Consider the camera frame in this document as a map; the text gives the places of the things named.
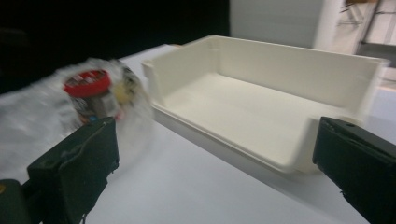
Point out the white plastic bin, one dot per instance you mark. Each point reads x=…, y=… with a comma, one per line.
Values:
x=243, y=118

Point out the yellow item inside bag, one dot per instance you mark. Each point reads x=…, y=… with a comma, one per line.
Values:
x=122, y=93

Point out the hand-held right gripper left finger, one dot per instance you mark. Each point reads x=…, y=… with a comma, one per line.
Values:
x=77, y=161

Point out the white partition panel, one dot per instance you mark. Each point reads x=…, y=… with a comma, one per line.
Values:
x=274, y=18

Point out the red labelled tin can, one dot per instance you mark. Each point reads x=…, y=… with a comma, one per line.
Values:
x=88, y=84

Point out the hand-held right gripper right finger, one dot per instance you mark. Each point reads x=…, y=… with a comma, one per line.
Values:
x=364, y=161

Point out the clear plastic shopping bag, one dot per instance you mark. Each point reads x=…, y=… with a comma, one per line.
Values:
x=28, y=121

